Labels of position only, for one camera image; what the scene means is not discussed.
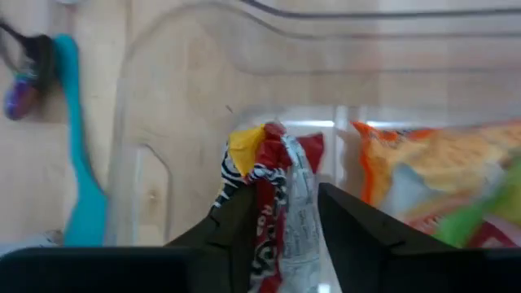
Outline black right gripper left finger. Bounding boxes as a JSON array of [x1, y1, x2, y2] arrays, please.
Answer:
[[164, 182, 260, 293]]

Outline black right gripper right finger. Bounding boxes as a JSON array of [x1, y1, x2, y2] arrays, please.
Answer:
[[317, 181, 456, 293]]

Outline red ramen packet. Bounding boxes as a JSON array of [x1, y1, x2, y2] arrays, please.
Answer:
[[211, 120, 343, 293]]

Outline orange ramen packet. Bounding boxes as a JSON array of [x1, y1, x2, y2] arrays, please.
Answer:
[[350, 120, 521, 212]]

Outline teal spoon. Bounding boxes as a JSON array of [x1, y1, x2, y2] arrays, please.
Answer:
[[52, 34, 109, 247]]

